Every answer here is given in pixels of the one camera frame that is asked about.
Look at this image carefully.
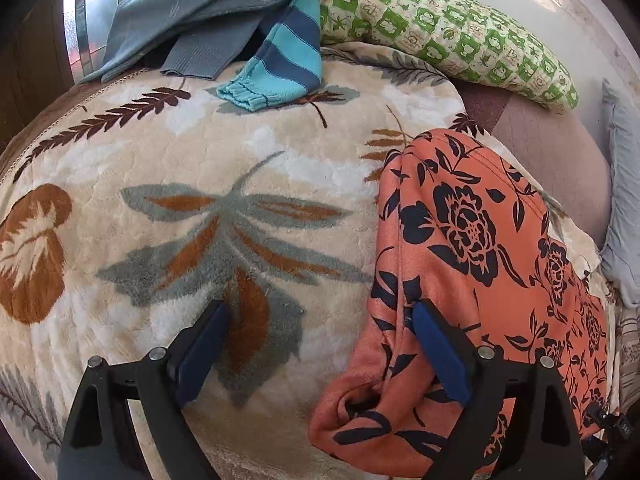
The leaf-printed beige blanket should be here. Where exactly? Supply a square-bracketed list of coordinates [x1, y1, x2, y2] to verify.
[0, 40, 608, 480]

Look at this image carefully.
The striped floral sofa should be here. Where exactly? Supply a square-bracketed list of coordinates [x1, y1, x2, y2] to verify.
[607, 305, 640, 411]

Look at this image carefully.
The pale blue pillow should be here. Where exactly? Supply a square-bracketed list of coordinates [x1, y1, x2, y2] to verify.
[597, 78, 640, 309]

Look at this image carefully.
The orange floral garment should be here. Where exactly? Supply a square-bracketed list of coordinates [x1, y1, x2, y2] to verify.
[307, 129, 612, 478]

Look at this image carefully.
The teal striped garment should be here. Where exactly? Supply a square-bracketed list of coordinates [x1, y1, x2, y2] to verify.
[217, 0, 323, 111]

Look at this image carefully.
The green checked pillow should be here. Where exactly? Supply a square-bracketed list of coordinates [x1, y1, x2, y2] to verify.
[317, 0, 580, 116]

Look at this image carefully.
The pink bolster cushion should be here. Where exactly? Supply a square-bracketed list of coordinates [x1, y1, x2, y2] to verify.
[457, 80, 613, 248]

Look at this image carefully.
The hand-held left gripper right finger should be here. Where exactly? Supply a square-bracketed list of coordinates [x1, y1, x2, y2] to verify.
[411, 299, 586, 480]

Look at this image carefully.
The dark wooden door frame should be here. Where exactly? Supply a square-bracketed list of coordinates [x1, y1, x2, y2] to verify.
[0, 0, 76, 131]

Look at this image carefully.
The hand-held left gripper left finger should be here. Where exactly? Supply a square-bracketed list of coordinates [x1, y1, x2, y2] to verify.
[57, 299, 232, 480]

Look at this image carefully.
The stained glass window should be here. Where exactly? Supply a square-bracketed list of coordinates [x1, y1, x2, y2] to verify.
[62, 0, 131, 86]

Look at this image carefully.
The grey-blue garment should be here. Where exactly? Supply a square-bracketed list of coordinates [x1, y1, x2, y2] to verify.
[75, 0, 401, 86]

